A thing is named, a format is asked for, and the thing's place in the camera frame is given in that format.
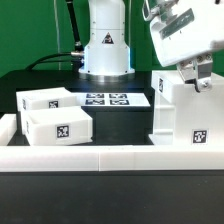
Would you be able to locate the white drawer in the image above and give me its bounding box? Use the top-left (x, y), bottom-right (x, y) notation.
top-left (16, 87), bottom-right (77, 112)
top-left (21, 106), bottom-right (93, 146)

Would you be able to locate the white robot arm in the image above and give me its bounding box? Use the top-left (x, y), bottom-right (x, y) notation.
top-left (79, 0), bottom-right (224, 92)

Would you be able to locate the white U-shaped fence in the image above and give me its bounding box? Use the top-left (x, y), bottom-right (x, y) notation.
top-left (0, 114), bottom-right (224, 172)

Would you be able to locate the white marker sheet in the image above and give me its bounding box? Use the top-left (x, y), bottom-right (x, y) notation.
top-left (75, 92), bottom-right (150, 107)

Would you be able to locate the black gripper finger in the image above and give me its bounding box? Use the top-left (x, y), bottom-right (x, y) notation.
top-left (194, 53), bottom-right (213, 92)
top-left (177, 61), bottom-right (196, 84)

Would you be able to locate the black cable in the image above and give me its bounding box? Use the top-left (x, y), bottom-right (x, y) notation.
top-left (25, 0), bottom-right (84, 72)

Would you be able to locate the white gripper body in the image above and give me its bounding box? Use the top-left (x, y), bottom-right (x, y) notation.
top-left (150, 0), bottom-right (224, 67)

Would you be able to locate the white drawer cabinet box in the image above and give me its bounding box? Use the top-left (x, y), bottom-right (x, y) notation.
top-left (149, 70), bottom-right (224, 146)

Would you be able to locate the white rear drawer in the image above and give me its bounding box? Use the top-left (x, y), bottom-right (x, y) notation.
top-left (16, 87), bottom-right (77, 112)

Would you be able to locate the white front drawer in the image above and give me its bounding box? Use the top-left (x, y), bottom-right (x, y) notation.
top-left (21, 106), bottom-right (93, 146)

